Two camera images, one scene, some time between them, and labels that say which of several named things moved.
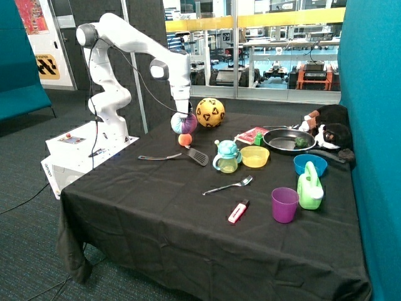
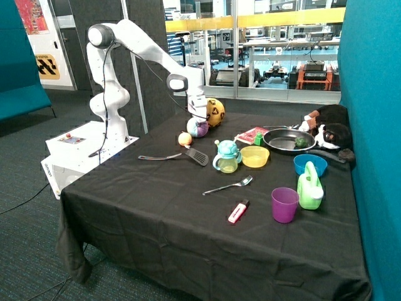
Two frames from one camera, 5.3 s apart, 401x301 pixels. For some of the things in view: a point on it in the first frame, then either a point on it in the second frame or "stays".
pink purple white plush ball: [183, 125] -> [197, 129]
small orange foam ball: [185, 139] stays
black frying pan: [296, 140] stays
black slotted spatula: [198, 157] stays
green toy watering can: [309, 188] stays
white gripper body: [181, 93] -> [197, 106]
